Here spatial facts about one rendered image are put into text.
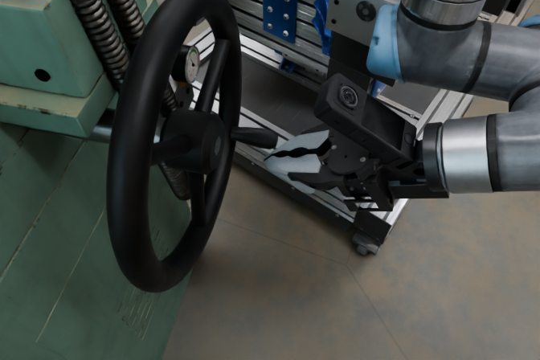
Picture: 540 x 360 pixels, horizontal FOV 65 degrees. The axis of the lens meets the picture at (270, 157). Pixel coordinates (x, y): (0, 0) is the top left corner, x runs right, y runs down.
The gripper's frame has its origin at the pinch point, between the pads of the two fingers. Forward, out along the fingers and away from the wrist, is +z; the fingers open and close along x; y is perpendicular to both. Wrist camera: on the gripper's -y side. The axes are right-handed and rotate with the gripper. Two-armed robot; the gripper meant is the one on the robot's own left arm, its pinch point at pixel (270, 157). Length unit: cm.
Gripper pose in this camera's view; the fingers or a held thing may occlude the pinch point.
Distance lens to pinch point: 52.6
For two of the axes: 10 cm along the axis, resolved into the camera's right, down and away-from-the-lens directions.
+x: 2.8, -8.0, 5.4
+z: -8.4, 0.7, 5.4
